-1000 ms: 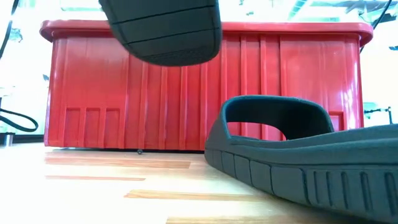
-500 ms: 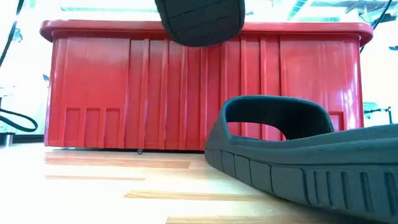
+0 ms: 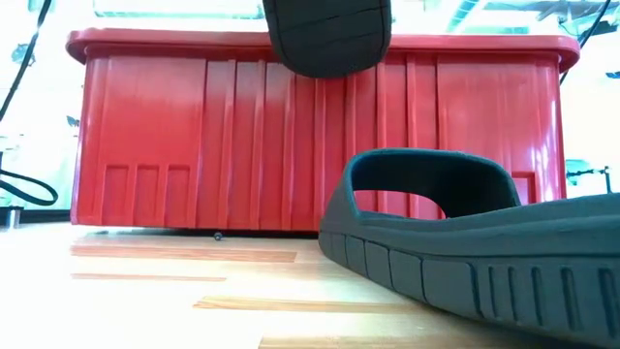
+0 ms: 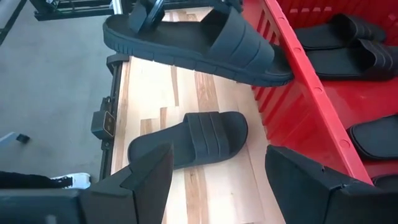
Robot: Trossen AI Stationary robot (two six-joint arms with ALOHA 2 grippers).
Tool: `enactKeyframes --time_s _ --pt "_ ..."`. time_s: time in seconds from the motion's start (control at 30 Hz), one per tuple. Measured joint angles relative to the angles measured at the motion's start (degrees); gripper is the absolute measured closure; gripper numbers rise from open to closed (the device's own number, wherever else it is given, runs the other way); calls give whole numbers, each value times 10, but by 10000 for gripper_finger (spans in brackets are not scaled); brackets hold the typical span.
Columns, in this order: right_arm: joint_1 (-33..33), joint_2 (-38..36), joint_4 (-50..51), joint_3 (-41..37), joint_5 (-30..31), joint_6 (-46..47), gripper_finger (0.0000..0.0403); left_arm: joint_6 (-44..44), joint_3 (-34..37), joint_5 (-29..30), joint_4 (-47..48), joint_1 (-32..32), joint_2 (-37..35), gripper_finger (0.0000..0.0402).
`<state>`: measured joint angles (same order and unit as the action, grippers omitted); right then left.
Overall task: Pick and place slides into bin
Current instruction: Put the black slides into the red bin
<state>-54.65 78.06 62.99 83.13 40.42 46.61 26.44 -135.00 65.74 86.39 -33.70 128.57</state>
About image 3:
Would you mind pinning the black slide sandal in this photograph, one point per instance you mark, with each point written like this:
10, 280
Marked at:
329, 39
484, 242

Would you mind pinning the grey metal post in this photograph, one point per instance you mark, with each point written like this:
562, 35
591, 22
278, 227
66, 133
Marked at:
10, 218

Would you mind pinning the red plastic bin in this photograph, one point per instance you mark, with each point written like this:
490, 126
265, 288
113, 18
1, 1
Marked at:
194, 145

